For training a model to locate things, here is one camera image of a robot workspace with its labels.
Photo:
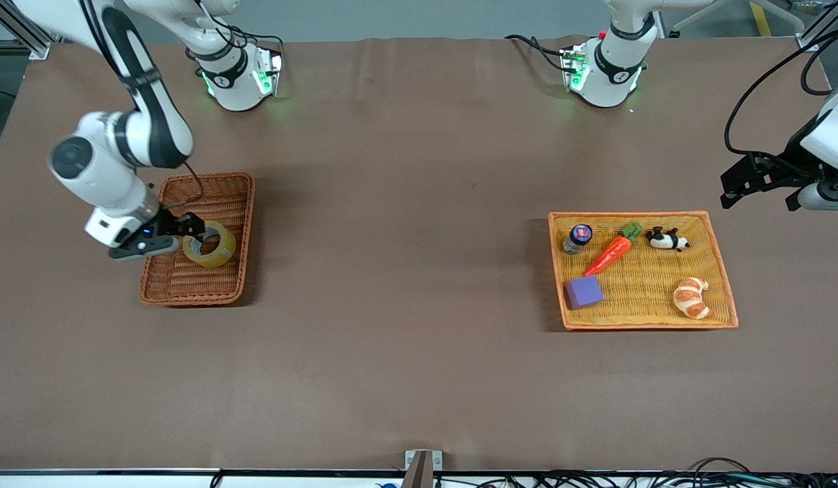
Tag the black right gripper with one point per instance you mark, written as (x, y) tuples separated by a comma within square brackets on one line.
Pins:
[(169, 223)]

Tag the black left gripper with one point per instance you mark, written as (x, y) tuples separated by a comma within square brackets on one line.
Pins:
[(780, 169)]

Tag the clear yellowish tape roll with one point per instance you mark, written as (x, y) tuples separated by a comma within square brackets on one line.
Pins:
[(219, 257)]

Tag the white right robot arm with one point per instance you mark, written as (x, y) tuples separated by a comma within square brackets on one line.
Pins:
[(107, 176)]

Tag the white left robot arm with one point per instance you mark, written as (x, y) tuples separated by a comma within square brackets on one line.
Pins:
[(612, 74)]

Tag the brown deep wicker basket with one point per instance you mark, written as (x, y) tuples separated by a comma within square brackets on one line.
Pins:
[(202, 281)]

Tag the orange flat wicker basket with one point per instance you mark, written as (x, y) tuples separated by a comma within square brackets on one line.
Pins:
[(662, 271)]

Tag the black white panda toy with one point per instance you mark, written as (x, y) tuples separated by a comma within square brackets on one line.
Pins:
[(666, 239)]

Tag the toy croissant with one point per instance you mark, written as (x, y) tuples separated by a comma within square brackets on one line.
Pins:
[(691, 298)]

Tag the orange toy carrot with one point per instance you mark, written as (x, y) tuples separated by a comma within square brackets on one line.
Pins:
[(612, 254)]

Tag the small bottle blue cap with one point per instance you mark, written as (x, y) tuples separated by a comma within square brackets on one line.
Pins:
[(578, 238)]

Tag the purple foam cube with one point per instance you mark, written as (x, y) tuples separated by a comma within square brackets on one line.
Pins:
[(584, 293)]

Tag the aluminium frame profile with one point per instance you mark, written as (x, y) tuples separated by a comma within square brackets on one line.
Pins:
[(822, 24), (29, 37)]

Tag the metal table edge bracket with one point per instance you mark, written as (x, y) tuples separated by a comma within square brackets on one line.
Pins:
[(422, 468)]

